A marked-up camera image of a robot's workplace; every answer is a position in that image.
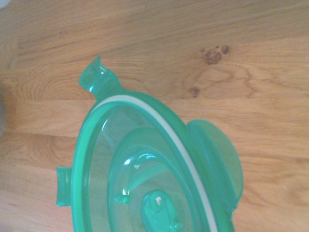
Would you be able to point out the green scoop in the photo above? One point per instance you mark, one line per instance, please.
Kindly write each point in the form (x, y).
(96, 120)

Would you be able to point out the clear round food container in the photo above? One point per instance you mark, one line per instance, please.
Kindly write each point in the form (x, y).
(2, 116)

